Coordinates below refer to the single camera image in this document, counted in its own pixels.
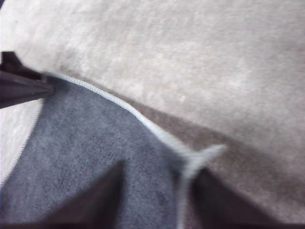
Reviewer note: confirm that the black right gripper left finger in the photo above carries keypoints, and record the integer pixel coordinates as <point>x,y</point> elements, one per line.
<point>100,202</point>

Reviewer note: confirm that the grey table cloth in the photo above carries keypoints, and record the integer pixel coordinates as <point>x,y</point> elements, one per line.
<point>190,59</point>

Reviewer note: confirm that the purple towel with grey hem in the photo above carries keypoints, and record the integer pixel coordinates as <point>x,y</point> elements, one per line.
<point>95,143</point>

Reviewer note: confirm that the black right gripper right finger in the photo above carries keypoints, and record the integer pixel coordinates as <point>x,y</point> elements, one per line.
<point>219,205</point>

